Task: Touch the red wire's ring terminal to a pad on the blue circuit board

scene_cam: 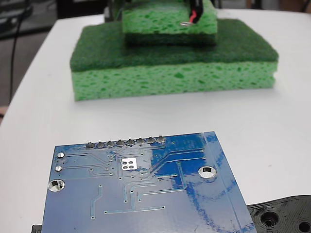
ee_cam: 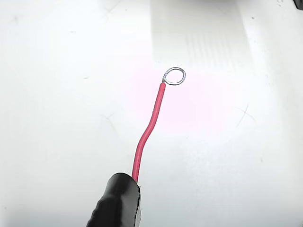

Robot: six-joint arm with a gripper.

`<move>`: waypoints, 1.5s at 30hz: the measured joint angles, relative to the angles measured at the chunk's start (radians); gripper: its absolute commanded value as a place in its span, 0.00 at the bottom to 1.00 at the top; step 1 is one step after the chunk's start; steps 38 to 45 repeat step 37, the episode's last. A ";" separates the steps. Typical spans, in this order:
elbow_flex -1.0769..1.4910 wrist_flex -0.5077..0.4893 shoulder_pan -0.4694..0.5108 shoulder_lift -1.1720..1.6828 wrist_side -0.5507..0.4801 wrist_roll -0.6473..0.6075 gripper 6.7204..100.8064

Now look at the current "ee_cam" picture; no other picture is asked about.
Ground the red wire with metal loop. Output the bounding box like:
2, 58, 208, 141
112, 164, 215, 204
131, 67, 187, 184

